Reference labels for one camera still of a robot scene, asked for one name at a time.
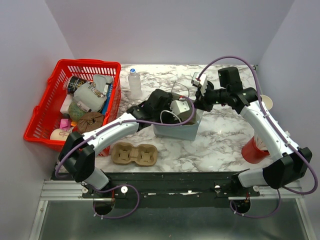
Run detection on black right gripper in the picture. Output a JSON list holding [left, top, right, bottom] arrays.
[[192, 82, 230, 112]]

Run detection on light blue paper bag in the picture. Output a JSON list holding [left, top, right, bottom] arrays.
[[152, 80, 205, 141]]

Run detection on stack of green paper cups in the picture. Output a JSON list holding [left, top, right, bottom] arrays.
[[260, 94, 273, 111]]

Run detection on brown pulp cup carrier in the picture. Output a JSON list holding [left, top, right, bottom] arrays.
[[111, 142, 158, 167]]

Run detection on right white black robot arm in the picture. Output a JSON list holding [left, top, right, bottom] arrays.
[[191, 66, 312, 196]]

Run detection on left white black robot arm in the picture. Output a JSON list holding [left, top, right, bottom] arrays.
[[55, 89, 173, 198]]

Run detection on stack of black lids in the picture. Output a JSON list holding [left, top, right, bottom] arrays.
[[206, 81, 215, 91]]

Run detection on red cup holder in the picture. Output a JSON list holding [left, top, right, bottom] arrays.
[[241, 137, 270, 164]]

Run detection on clear plastic water bottle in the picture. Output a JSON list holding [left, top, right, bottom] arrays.
[[128, 68, 143, 99]]

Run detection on blue flat package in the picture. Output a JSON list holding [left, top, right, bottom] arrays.
[[101, 83, 114, 115]]

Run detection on grey crumpled bag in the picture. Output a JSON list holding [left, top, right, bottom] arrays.
[[93, 74, 114, 95]]

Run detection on grey printed pouch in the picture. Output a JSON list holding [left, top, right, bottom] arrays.
[[73, 82, 107, 112]]

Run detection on brown round package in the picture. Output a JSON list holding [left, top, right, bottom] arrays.
[[77, 112, 105, 134]]

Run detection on green round pouch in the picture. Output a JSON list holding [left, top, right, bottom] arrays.
[[68, 102, 86, 122]]

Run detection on black snack can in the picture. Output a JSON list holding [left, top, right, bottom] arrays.
[[65, 75, 96, 95]]

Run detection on pink small box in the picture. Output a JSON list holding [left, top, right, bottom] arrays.
[[59, 118, 72, 131]]

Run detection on beige round bun toy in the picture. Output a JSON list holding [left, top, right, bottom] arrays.
[[49, 128, 70, 141]]

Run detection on red plastic basket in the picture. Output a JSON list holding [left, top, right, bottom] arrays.
[[23, 59, 122, 152]]

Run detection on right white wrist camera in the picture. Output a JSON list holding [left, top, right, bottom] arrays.
[[191, 72, 208, 96]]

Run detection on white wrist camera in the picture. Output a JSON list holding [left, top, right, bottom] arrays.
[[191, 72, 208, 96], [170, 100, 192, 122]]

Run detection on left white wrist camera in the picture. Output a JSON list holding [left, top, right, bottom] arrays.
[[170, 100, 192, 122]]

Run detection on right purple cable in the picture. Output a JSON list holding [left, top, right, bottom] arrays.
[[197, 55, 319, 220]]

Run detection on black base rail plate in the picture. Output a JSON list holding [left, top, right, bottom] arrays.
[[58, 172, 279, 213]]

